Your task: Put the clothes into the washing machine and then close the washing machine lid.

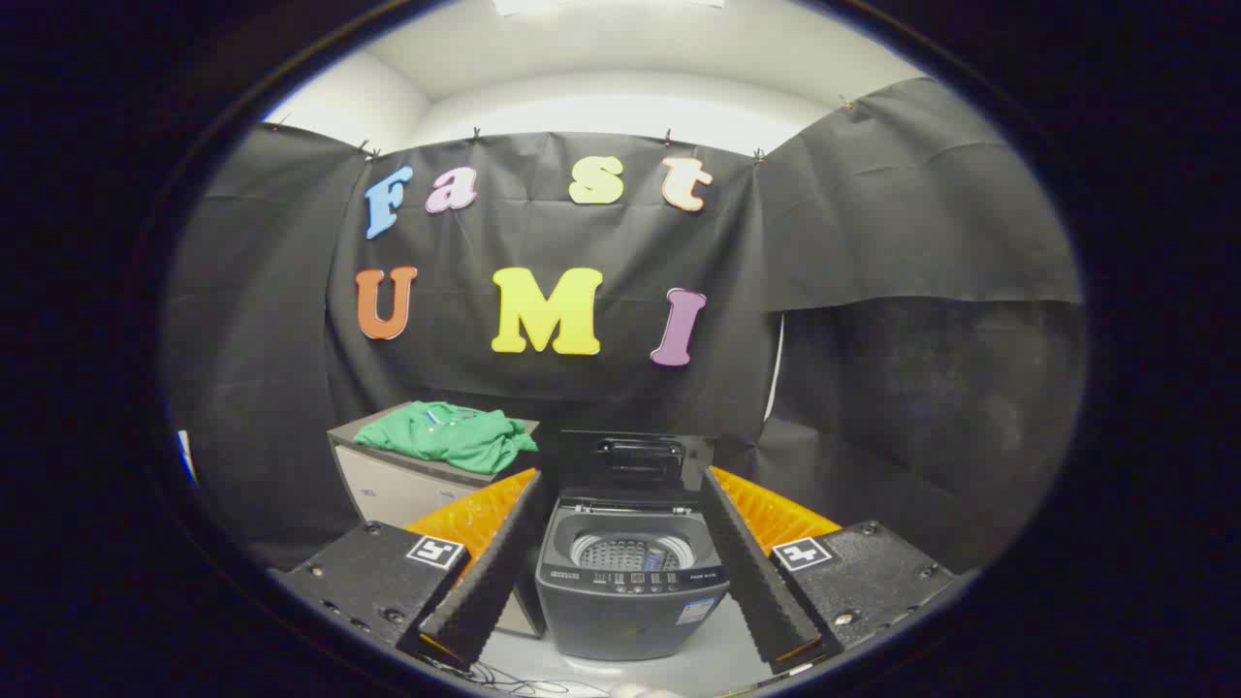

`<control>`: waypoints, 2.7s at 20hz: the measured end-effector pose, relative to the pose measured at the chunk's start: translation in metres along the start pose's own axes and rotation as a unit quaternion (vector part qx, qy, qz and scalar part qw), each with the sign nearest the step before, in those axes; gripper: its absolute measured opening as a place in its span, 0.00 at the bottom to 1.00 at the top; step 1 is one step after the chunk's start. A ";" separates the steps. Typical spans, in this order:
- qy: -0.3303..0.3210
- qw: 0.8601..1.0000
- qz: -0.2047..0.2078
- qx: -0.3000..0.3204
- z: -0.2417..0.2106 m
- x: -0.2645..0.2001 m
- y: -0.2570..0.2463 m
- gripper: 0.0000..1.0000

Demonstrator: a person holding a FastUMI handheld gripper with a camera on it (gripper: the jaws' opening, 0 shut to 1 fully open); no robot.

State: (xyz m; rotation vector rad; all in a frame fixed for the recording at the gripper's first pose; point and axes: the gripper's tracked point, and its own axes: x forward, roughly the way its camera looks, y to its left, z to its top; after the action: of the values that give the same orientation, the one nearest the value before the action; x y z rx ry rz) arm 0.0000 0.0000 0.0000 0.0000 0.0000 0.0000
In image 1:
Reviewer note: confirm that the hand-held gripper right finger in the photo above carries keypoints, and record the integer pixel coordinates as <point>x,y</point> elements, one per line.
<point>751,572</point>

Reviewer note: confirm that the dark grey washing machine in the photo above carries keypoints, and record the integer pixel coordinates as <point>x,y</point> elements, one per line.
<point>620,620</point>

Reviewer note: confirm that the green shirt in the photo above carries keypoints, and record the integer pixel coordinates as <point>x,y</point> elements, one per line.
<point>456,441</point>

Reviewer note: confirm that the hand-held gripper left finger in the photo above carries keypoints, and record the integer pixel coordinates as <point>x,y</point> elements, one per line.
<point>499,572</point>

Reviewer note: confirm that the black backdrop cloth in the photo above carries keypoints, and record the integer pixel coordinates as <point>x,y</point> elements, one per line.
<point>582,402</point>

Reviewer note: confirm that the grey top cabinet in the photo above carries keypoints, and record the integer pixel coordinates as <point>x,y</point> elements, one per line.
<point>388,490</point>

